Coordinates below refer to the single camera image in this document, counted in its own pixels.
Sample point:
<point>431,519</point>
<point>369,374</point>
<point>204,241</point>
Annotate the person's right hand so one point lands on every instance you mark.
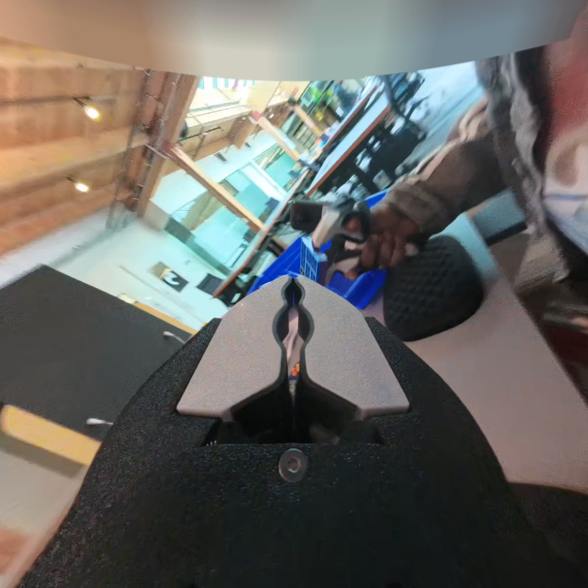
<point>390,234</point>

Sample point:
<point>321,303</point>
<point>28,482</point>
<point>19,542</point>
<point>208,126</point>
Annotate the black and white wall picture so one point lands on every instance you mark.
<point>171,277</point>

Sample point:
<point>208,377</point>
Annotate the blue toy brick plate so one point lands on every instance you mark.
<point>313,262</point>

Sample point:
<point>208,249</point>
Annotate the yellow toy brick box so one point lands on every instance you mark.
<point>46,434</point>

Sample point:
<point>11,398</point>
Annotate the black mat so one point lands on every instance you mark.
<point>69,344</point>

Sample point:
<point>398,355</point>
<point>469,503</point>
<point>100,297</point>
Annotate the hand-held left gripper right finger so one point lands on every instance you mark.
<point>349,358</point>

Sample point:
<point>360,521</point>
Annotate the black dimpled foam pad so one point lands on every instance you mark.
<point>432,289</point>

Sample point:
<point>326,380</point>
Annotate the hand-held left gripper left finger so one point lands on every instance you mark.
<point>234,358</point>

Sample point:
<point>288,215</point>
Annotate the long wooden-edged desk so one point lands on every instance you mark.
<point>349,142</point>

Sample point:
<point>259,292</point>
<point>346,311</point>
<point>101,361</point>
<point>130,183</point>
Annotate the black chair seat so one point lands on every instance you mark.
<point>498,218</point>

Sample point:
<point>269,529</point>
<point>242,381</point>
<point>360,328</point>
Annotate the ceiling spot lamp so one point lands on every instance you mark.
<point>81,187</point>
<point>92,111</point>

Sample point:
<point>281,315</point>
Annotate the blue plastic bin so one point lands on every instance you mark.
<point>367,285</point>

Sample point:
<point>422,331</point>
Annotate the dark wall panel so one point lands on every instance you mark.
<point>211,285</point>

